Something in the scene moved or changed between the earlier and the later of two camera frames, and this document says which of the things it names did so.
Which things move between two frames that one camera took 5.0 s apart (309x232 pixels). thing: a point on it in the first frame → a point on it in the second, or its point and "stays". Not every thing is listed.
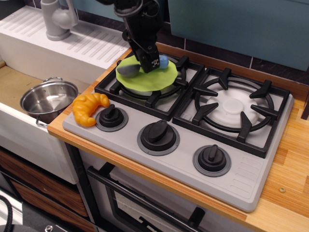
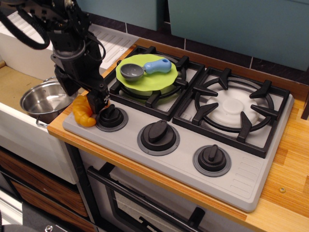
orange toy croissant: x=84 y=106 stays
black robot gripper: x=143 y=20 → x=79 y=67
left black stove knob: x=111 y=119 stays
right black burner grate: x=239 y=110 stays
